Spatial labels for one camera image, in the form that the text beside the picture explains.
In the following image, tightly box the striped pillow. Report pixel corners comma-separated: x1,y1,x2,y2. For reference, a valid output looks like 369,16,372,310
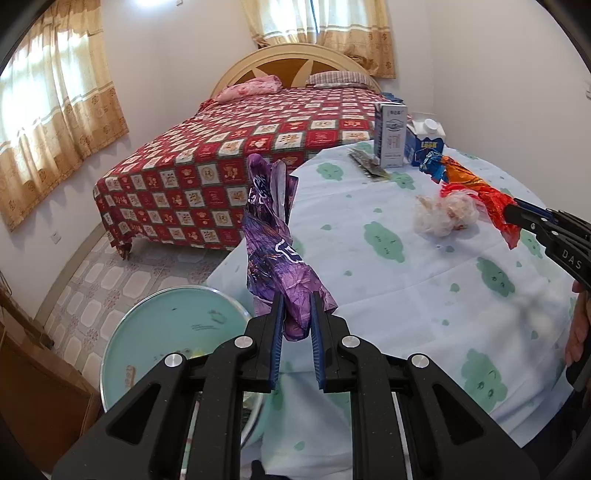
305,71,377,89

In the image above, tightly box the beige curtain with dark gap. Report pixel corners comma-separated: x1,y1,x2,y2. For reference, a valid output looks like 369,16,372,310
242,0,397,79

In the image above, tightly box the crumpled clear plastic bag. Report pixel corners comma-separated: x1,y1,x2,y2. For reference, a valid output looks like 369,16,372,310
412,191,481,237

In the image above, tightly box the bed with red patterned sheet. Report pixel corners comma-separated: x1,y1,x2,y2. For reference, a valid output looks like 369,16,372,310
92,85,393,259

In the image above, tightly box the pink pillow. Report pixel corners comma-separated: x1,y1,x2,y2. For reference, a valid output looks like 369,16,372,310
216,75,282,103

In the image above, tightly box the wide beige curtain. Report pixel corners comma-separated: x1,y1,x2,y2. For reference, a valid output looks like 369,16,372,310
0,0,130,232

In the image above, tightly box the teal round trash bin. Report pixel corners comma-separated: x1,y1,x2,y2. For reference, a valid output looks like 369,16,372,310
99,285,259,446

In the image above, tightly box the cloud print tablecloth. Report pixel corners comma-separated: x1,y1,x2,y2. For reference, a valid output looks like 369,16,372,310
180,141,585,480

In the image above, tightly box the red orange snack wrapper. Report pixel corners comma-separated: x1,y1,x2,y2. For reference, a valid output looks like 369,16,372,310
419,151,520,250

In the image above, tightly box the tall white carton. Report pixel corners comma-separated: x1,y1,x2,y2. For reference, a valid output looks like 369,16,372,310
374,102,409,169

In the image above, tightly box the person's right hand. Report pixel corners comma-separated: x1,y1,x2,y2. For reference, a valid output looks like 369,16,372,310
564,281,588,366

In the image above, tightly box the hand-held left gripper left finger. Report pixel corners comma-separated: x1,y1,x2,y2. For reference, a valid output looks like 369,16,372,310
52,292,284,480

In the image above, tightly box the purple snack wrapper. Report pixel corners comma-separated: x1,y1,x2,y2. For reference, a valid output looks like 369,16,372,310
242,154,340,342

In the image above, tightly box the blue carton with white cap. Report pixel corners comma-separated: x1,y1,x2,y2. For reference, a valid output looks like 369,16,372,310
405,119,446,167

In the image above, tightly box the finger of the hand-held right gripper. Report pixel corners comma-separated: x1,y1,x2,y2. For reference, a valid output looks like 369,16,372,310
502,205,551,237
512,198,556,220

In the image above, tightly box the flat black snack packet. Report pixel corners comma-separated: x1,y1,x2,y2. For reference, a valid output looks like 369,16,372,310
348,148,391,180

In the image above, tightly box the cream wooden headboard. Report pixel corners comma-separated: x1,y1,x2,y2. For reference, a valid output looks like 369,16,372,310
211,44,383,99

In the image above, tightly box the wooden cabinet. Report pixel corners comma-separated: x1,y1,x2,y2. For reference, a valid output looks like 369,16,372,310
0,277,103,467

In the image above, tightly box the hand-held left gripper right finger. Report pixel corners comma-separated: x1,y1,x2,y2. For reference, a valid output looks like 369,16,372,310
310,292,541,480

